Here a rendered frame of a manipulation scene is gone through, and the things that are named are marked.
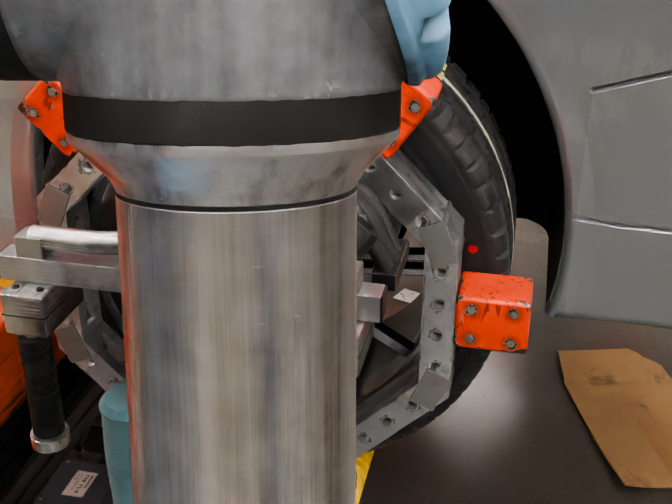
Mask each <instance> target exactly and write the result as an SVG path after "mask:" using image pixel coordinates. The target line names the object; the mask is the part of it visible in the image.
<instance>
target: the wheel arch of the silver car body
mask: <svg viewBox="0 0 672 504"><path fill-rule="evenodd" d="M448 10H449V20H450V27H451V29H450V42H449V50H448V56H449V57H450V58H451V59H450V63H456V64H457V65H458V66H459V67H460V68H461V69H462V70H463V72H464V73H465V74H466V75H467V77H466V80H470V81H472V83H473V84H474V85H475V87H476V88H477V89H478V91H479V92H480V94H481V96H480V99H483V100H485V102H486V103H487V105H488V107H489V109H490V110H489V113H490V114H493V116H494V118H495V120H496V122H497V124H498V126H499V129H500V132H499V134H501V135H502V136H503V139H504V141H505V144H506V147H507V150H506V152H507V153H508V154H509V157H510V161H511V165H512V169H511V170H512V171H513V175H514V181H515V193H516V201H517V204H516V208H517V218H524V219H528V220H531V221H533V222H535V223H537V224H540V225H541V226H542V227H543V228H544V229H545V230H546V231H547V235H548V238H549V241H548V264H547V287H546V306H545V313H546V314H547V315H549V316H551V317H554V315H555V314H554V313H555V311H556V309H557V307H558V304H559V302H560V299H561V296H562V293H563V290H564V286H565V282H566V278H567V274H568V269H569V264H570V257H571V250H572V239H573V218H574V212H573V188H572V177H571V169H570V163H569V156H568V151H567V146H566V142H565V137H564V133H563V129H562V125H561V122H560V118H559V115H558V112H557V109H556V106H555V103H554V100H553V97H552V94H551V92H550V89H549V87H548V85H547V82H546V80H545V77H544V75H543V73H542V71H541V69H540V67H539V65H538V63H537V61H536V59H535V57H534V55H533V53H532V51H531V49H530V48H529V46H528V44H527V42H526V41H525V39H524V37H523V36H522V34H521V32H520V31H519V29H518V28H517V26H516V25H515V23H514V22H513V20H512V19H511V17H510V16H509V14H508V13H507V12H506V10H505V9H504V8H503V6H502V5H501V4H500V3H499V1H498V0H451V2H450V5H449V7H448ZM51 145H52V142H51V141H50V140H49V139H48V138H47V137H46V136H45V135H44V134H43V133H42V132H41V131H40V130H39V129H38V128H37V127H36V126H35V125H34V124H33V123H31V122H30V129H29V174H30V186H31V195H32V202H33V208H34V213H35V218H37V214H38V209H37V202H36V197H37V196H38V195H39V194H40V193H41V192H42V188H41V187H42V180H43V177H44V176H45V175H44V170H45V165H46V161H47V157H48V156H49V155H50V154H49V151H50V148H51Z"/></svg>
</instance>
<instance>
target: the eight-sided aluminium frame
mask: <svg viewBox="0 0 672 504"><path fill-rule="evenodd" d="M104 177H105V175H104V174H103V173H102V172H101V171H99V170H98V169H97V168H96V167H95V166H94V165H93V164H92V163H90V162H89V161H88V160H87V159H86V158H85V157H84V156H83V155H82V154H80V153H79V152H78V153H77V154H76V155H75V156H74V157H73V158H72V160H71V161H70V162H69V163H68V164H67V165H66V166H65V167H64V168H63V169H62V170H61V171H60V172H59V173H58V175H57V176H56V177H55V178H54V179H52V180H51V181H50V182H48V183H47V184H46V185H45V189H44V190H43V191H42V192H41V193H40V194H39V195H38V196H37V197H36V202H37V209H38V214H37V218H36V219H37V220H38V221H39V222H40V225H46V226H55V227H65V228H75V229H84V230H91V227H90V219H89V211H88V202H87V195H88V194H89V192H90V191H91V190H92V189H93V188H94V187H95V186H96V185H97V184H98V183H99V182H100V181H101V180H102V179H103V178H104ZM360 180H361V181H362V182H363V183H364V185H366V186H367V187H369V188H370V189H371V190H372V191H373V192H374V193H375V195H376V196H377V197H378V199H379V200H380V201H381V202H382V203H383V204H384V206H385V207H386V208H387V209H388V210H389V211H390V212H391V213H392V214H393V215H394V216H395V217H396V218H397V219H398V220H399V221H400V222H401V223H402V224H403V226H404V227H405V228H406V229H407V230H408V231H409V232H410V233H411V234H412V235H413V236H414V237H415V238H416V239H417V240H418V241H419V242H420V243H421V244H422V246H423V247H424V248H425V259H424V278H423V298H422V317H421V336H420V356H419V363H418V364H416V365H415V366H413V367H412V368H410V369H409V370H408V371H406V372H405V373H403V374H402V375H400V376H399V377H398V378H396V379H395V380H393V381H392V382H390V383H389V384H387V385H386V386H385V387H383V388H382V389H380V390H379V391H377V392H376V393H375V394H373V395H372V396H370V397H369V398H367V399H366V400H364V401H363V402H362V403H360V404H359V405H357V406H356V459H357V458H358V457H360V456H361V455H363V454H364V453H366V452H367V451H369V450H370V449H372V448H373V447H375V446H376V445H378V444H379V443H381V442H383V441H384V440H386V439H387V438H389V437H390V436H392V435H393V434H395V433H396V432H398V431H399V430H401V429H402V428H404V427H405V426H407V425H408V424H410V423H411V422H413V421H414V420H416V419H417V418H419V417H420V416H422V415H423V414H425V413H426V412H428V411H429V410H430V411H433V410H434V409H435V407H436V406H437V405H439V404H440V403H442V402H443V401H445V400H446V399H448V397H449V394H450V388H451V383H452V378H453V373H454V365H455V360H456V355H457V354H456V353H455V347H456V346H455V345H454V344H453V333H454V319H455V304H456V296H457V292H458V287H459V283H460V277H461V263H462V250H463V246H464V241H465V238H464V221H465V220H464V218H463V217H462V216H461V215H460V214H459V213H458V212H457V211H456V209H455V208H454V207H453V205H452V203H451V201H450V200H449V201H447V200H446V199H445V198H444V197H443V195H442V194H441V193H440V192H439V191H438V190H437V189H436V188H435V187H434V186H433V185H432V184H431V183H430V182H429V180H428V179H427V178H426V177H425V176H424V175H423V174H422V173H421V172H420V171H419V170H418V169H417V168H416V167H415V165H414V164H413V163H412V162H411V161H410V160H409V159H408V158H407V157H406V156H405V155H404V154H403V153H402V152H401V150H400V149H398V150H397V151H396V152H395V154H394V155H393V156H392V157H391V158H386V157H384V156H383V155H382V154H381V155H380V156H379V157H378V158H377V159H376V160H375V161H374V162H373V163H372V164H371V165H370V166H369V167H368V168H367V169H366V170H365V171H364V173H363V174H362V176H361V178H360ZM83 295H84V299H83V301H82V302H81V303H80V304H79V305H78V306H77V307H76V308H75V309H74V310H73V312H72V313H71V314H70V315H69V316H68V317H67V318H66V319H65V320H64V321H63V322H62V323H61V324H60V325H59V326H58V327H57V328H56V329H55V330H54V333H55V335H56V337H57V343H58V347H59V348H60V349H61V350H62V351H63V352H64V353H65V354H66V355H67V356H68V358H69V360H70V362H71V363H76V364H77V365H78V366H79V367H80V368H81V369H82V370H83V371H84V372H85V373H86V374H88V375H89V376H90V377H91V378H92V379H93V380H94V381H95V382H96V383H97V384H98V385H99V386H100V387H102V388H103V389H104V390H105V391H108V390H109V389H110V388H111V387H113V386H114V385H116V384H118V383H120V382H123V381H126V368H125V352H124V340H123V339H122V338H121V337H120V336H119V335H118V334H117V333H116V332H115V331H114V330H113V329H112V328H111V327H110V326H109V325H108V324H106V323H105V322H104V320H103V319H102V316H101V308H100V300H99V292H98V290H93V289H84V288H83Z"/></svg>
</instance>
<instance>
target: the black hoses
mask: <svg viewBox="0 0 672 504"><path fill-rule="evenodd" d="M357 212H358V213H361V214H363V215H365V216H366V218H367V219H368V220H369V221H370V222H371V223H372V224H373V225H374V227H373V230H374V232H375V235H376V237H377V241H376V242H375V243H374V245H373V246H372V247H371V248H370V249H369V251H368V254H369V255H370V257H371V258H372V260H373V262H374V266H373V269H372V271H371V273H370V283H378V284H385V285H387V291H396V290H397V287H398V284H399V281H400V278H401V275H402V272H403V270H404V267H405V264H406V261H407V258H408V255H409V240H408V239H398V237H397V235H396V233H395V230H394V228H393V226H392V223H391V221H390V219H389V217H388V215H387V213H386V211H385V209H384V207H383V205H382V204H381V202H380V200H379V199H378V197H377V196H376V195H375V193H374V192H373V191H372V190H371V189H370V188H369V187H367V186H366V185H364V184H362V183H359V182H358V183H357Z"/></svg>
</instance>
